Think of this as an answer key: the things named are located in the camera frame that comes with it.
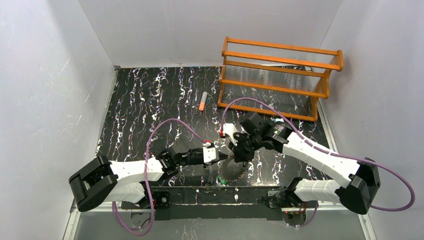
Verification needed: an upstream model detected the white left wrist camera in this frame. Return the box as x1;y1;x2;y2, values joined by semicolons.
202;140;220;165

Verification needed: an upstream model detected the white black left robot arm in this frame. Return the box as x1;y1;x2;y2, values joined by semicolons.
68;142;229;212

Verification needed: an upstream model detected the grey orange marker pen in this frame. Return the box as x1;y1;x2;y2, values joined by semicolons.
198;91;208;112

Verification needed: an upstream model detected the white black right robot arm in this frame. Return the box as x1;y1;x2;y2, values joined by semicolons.
221;112;381;215

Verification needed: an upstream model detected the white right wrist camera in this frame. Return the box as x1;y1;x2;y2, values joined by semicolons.
219;123;239;146

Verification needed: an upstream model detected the green headed key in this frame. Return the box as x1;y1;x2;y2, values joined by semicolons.
216;175;227;185

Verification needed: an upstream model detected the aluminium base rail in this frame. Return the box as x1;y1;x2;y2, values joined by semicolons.
62;188;377;240

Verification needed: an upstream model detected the orange wooden two-tier shelf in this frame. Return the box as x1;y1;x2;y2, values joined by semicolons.
217;36;345;122

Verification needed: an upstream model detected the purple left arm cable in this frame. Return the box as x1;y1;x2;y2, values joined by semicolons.
111;118;208;237

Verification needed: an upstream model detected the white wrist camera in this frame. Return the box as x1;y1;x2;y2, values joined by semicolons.
202;140;220;165
219;123;239;146

